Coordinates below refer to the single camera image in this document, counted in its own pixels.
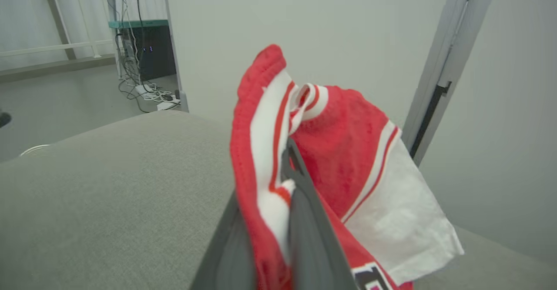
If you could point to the black power adapter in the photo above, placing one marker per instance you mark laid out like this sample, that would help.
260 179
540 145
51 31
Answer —
167 97

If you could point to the teal shelf board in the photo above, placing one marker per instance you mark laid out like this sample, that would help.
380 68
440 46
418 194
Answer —
139 23

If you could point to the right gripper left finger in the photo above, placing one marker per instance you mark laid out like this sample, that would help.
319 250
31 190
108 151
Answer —
226 255

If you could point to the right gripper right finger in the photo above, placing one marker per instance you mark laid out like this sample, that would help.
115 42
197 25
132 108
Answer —
313 246

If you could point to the red jersey white sleeves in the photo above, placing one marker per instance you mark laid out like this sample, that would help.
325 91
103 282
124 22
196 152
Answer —
343 151

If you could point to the grey slotted partition post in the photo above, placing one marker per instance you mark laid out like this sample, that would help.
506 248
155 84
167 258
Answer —
452 42

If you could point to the black cabinet box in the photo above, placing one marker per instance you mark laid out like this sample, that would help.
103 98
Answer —
156 59

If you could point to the white railing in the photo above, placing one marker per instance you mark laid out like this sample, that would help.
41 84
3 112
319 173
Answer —
56 47

